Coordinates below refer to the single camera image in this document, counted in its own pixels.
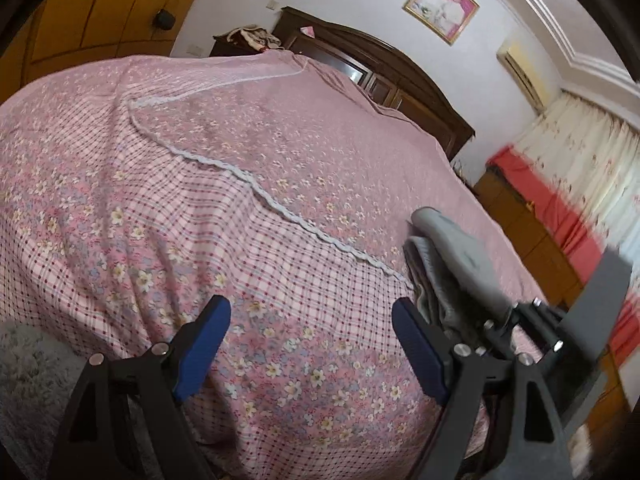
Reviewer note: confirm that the white wall socket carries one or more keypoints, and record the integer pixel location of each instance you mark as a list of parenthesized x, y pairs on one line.
[(271, 4)]

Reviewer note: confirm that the framed wedding photo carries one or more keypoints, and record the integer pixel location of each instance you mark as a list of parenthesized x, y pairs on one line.
[(446, 18)]

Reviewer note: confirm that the grey fleece pants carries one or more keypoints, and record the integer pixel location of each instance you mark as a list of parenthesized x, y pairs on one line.
[(449, 270)]

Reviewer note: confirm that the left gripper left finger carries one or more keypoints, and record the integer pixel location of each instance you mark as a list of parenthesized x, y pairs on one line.
[(194, 348)]

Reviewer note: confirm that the clothes pile on nightstand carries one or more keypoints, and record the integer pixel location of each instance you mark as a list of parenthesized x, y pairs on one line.
[(245, 40)]

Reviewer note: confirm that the wall air conditioner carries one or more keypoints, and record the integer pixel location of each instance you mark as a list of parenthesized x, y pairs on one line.
[(517, 62)]

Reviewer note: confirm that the black wardrobe door knob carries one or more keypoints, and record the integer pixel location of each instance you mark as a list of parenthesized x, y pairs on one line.
[(164, 20)]

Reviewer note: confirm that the wooden low cabinet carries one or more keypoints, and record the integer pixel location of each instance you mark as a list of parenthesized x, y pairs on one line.
[(560, 284)]

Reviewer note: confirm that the orange wooden wardrobe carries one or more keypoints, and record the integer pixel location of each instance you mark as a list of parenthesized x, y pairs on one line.
[(64, 33)]

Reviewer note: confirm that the red and cream curtain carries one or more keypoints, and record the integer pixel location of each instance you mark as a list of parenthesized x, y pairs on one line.
[(578, 164)]

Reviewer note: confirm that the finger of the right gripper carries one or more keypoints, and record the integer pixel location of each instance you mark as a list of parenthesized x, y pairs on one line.
[(493, 328), (541, 323)]

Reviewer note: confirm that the grey fluffy robe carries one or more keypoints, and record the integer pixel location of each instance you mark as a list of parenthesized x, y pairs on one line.
[(62, 418)]

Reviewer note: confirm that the dark wooden headboard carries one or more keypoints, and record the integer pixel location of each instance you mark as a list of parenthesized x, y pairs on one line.
[(388, 76)]

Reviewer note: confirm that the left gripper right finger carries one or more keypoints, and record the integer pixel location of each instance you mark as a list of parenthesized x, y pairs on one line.
[(426, 347)]

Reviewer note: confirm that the pink floral bed cover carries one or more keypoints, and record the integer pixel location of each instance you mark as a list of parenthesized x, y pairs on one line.
[(134, 190)]

